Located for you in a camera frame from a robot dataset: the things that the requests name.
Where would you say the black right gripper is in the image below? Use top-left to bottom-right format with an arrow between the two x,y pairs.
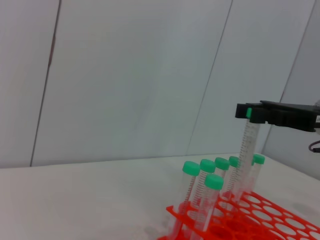
235,99 -> 320,133

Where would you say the clear green-capped test tube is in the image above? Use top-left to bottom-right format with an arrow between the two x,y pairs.
169,161 -> 201,237
217,156 -> 231,201
248,153 -> 266,195
228,155 -> 242,201
186,158 -> 217,213
237,107 -> 261,203
191,174 -> 224,240

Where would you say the orange plastic test tube rack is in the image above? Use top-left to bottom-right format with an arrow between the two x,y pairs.
157,191 -> 320,240

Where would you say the thin dark gripper cable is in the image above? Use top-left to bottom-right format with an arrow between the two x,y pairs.
308,140 -> 320,154

